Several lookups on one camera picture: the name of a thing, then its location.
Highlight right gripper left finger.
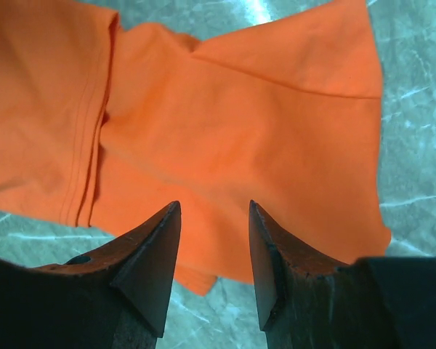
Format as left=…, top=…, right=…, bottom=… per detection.
left=0, top=201, right=181, bottom=348

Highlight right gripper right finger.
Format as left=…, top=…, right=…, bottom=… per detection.
left=249, top=202, right=436, bottom=348

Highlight orange t shirt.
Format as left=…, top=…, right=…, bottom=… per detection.
left=0, top=1, right=391, bottom=295

